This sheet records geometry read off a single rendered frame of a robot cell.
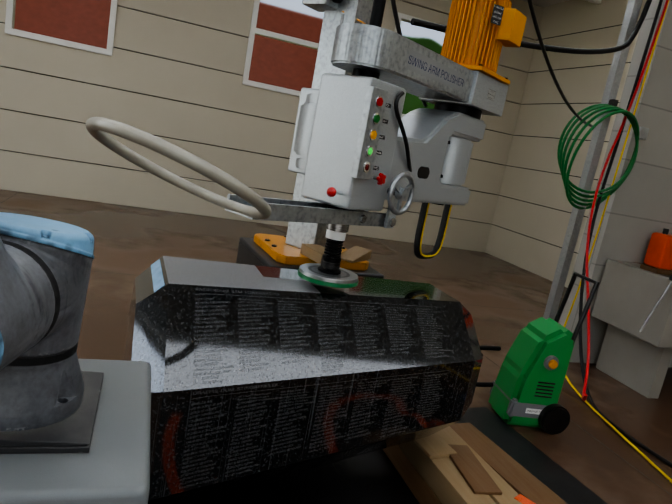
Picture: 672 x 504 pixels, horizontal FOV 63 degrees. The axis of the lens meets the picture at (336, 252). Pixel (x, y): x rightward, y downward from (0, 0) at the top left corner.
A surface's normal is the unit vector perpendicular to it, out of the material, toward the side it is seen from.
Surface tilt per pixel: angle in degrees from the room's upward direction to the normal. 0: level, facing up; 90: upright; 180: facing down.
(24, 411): 71
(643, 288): 90
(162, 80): 90
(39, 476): 0
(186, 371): 45
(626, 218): 90
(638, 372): 90
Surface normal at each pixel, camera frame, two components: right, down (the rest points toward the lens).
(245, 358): 0.40, -0.51
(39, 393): 0.73, -0.05
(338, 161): -0.64, 0.04
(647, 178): 0.30, 0.24
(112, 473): 0.18, -0.96
